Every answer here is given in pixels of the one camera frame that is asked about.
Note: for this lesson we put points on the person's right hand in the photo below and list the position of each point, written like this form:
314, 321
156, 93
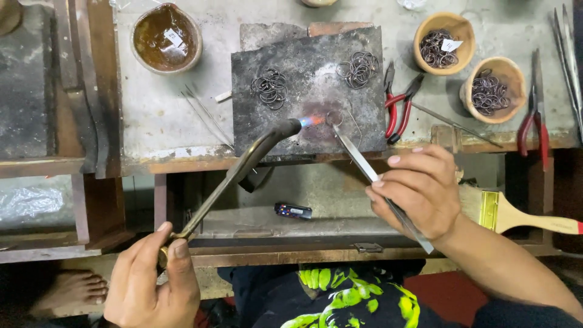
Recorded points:
426, 196

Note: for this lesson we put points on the person's left hand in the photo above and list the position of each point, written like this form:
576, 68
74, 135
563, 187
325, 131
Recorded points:
141, 291

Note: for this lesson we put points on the long steel tweezers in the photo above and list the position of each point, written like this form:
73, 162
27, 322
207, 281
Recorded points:
353, 152

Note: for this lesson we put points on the brass blowtorch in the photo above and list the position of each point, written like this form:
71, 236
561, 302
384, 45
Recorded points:
241, 166

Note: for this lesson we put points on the person's bare foot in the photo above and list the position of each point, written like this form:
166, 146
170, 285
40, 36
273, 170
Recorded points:
68, 289

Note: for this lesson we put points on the small metal hinge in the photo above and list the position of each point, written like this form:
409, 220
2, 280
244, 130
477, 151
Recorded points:
368, 247

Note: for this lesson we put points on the thin steel rod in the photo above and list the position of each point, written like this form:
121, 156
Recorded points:
455, 124

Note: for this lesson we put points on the heap of rings in cup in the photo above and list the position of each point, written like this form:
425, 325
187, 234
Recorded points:
436, 49
488, 93

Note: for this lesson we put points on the wooden bench drawer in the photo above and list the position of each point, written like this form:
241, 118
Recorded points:
296, 227

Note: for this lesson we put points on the dark blue lighter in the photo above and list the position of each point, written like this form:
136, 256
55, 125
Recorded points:
293, 211

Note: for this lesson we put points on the dark trousers with green print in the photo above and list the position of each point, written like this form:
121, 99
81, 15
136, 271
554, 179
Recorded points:
337, 296

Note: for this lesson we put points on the clear plastic sheet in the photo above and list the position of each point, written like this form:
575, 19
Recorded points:
29, 202

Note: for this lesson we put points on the clay cup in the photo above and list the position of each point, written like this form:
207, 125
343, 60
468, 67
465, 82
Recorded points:
510, 73
460, 32

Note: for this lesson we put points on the white paper tag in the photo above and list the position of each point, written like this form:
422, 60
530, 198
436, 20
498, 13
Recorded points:
451, 44
173, 37

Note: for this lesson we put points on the dark charred soldering block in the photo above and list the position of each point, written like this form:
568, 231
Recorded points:
309, 91

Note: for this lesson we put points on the reddish brick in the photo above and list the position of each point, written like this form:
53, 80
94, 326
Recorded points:
337, 28

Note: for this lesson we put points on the pair of slim steel tweezers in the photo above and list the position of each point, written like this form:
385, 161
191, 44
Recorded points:
568, 59

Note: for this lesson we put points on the small white stick piece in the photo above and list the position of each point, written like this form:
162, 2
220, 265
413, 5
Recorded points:
223, 96

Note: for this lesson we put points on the dark stone slab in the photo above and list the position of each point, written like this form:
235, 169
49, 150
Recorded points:
25, 82

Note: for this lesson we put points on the brown glazed bowl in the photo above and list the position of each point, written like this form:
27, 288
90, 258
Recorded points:
166, 38

